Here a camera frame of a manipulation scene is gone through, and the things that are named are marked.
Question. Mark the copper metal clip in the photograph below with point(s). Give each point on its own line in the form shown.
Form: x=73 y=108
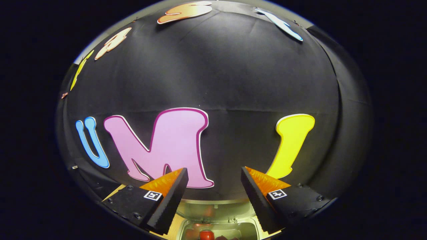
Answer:
x=64 y=95

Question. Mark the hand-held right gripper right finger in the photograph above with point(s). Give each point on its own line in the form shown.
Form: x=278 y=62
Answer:
x=255 y=200

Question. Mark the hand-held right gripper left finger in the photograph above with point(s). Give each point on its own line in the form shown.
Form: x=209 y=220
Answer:
x=175 y=196

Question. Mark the orange pop can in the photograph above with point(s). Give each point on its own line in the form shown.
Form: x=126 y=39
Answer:
x=206 y=236

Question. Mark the black backdrop cloth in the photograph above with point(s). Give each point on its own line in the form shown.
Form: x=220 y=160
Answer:
x=233 y=83

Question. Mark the green desktop garbage bin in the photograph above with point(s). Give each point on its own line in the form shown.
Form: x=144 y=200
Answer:
x=220 y=210

